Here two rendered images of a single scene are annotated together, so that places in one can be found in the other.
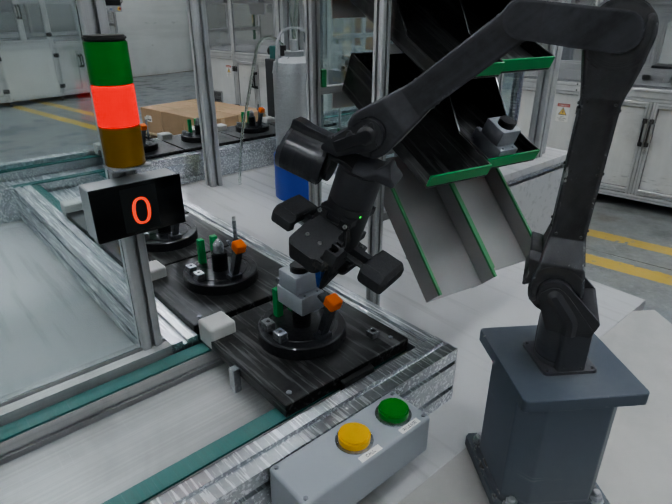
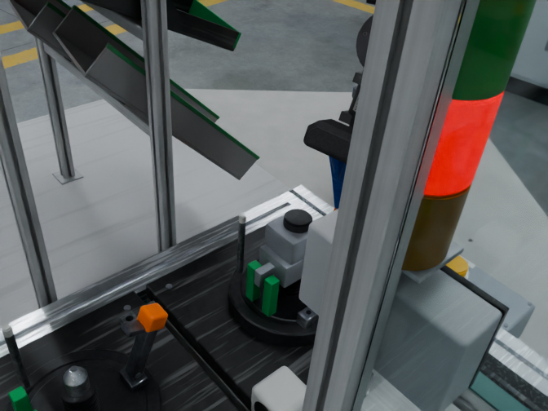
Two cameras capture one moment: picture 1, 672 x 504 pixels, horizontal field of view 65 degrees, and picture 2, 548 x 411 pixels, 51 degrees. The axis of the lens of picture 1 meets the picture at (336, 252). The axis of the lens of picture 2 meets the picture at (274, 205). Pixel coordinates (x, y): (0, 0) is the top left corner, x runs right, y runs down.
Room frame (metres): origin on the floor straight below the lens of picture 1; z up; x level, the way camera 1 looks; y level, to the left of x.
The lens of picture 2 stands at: (0.77, 0.52, 1.47)
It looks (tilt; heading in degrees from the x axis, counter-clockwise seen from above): 38 degrees down; 267
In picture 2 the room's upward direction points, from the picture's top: 5 degrees clockwise
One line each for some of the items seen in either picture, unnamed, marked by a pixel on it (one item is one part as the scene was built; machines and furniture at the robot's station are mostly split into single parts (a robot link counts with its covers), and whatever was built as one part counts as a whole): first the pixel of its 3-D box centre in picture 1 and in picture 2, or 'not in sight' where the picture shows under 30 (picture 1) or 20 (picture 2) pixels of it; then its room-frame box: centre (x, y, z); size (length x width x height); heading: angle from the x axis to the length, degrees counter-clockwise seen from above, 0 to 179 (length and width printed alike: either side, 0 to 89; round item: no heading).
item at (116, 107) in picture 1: (115, 104); not in sight; (0.68, 0.28, 1.33); 0.05 x 0.05 x 0.05
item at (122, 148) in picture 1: (122, 144); not in sight; (0.68, 0.28, 1.28); 0.05 x 0.05 x 0.05
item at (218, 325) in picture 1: (217, 330); (280, 402); (0.72, 0.19, 0.97); 0.05 x 0.05 x 0.04; 41
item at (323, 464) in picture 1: (353, 457); not in sight; (0.49, -0.02, 0.93); 0.21 x 0.07 x 0.06; 131
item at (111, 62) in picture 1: (108, 62); not in sight; (0.68, 0.28, 1.38); 0.05 x 0.05 x 0.05
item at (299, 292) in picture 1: (296, 282); (288, 245); (0.72, 0.06, 1.06); 0.08 x 0.04 x 0.07; 41
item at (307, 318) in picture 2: (268, 325); (307, 316); (0.69, 0.11, 1.00); 0.02 x 0.01 x 0.02; 41
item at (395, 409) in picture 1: (393, 412); not in sight; (0.54, -0.08, 0.96); 0.04 x 0.04 x 0.02
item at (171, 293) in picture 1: (219, 257); (79, 396); (0.90, 0.22, 1.01); 0.24 x 0.24 x 0.13; 41
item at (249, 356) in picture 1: (302, 338); (287, 303); (0.71, 0.05, 0.96); 0.24 x 0.24 x 0.02; 41
